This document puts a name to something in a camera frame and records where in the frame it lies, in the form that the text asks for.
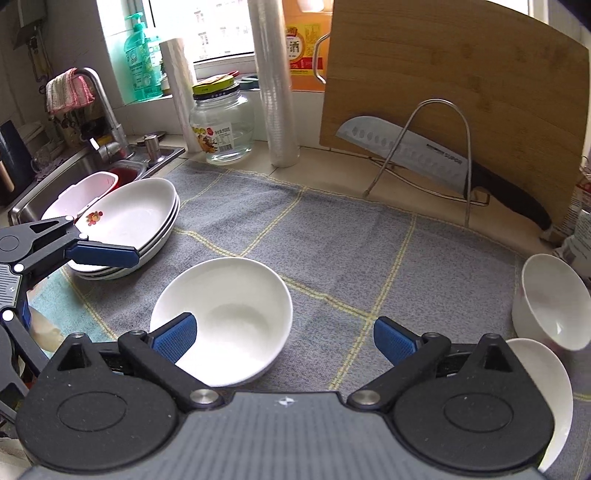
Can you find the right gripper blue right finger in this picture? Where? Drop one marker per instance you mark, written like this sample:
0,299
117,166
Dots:
394,341

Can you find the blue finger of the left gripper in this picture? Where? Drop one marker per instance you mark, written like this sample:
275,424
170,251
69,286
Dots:
25,313
97,254

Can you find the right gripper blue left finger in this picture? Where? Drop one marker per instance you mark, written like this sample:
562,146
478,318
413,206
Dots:
173,339

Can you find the large white floral bowl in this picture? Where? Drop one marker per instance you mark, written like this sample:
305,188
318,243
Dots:
244,315

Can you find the white colander basket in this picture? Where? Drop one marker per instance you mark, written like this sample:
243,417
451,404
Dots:
78,197

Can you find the black air fryer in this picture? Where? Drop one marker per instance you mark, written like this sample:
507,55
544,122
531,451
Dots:
17,173

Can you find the red wash basin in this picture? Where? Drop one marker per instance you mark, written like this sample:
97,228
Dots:
126,174

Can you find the stainless steel sink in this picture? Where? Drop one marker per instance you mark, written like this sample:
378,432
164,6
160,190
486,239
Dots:
31,205

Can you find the grey blue checkered towel mat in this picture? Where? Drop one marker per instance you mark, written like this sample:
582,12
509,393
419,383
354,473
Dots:
346,262

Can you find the steel soap dispenser pump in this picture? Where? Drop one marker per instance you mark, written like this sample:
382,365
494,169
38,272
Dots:
153,150

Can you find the pink white dish cloth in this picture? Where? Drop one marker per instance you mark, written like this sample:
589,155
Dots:
66,92

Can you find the glass jar yellow lid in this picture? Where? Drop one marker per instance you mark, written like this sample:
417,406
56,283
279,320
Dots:
222,119

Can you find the white plastic food bag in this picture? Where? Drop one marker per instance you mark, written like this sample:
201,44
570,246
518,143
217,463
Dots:
575,249

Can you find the green dish soap bottle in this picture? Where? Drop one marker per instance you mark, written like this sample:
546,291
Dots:
143,58

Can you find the short plastic bag roll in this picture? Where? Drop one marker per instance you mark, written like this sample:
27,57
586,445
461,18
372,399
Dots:
180,82

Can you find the bamboo cutting board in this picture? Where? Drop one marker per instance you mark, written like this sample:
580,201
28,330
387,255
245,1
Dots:
477,77

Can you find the tall plastic wrap roll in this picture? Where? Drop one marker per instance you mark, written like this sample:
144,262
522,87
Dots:
270,48

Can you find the orange cooking oil jug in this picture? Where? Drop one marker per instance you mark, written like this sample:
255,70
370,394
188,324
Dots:
306,23

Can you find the steel wire board rack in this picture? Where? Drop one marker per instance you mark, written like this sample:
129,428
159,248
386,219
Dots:
438,157

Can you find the kitchen knife black handle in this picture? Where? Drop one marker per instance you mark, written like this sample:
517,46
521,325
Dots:
377,136

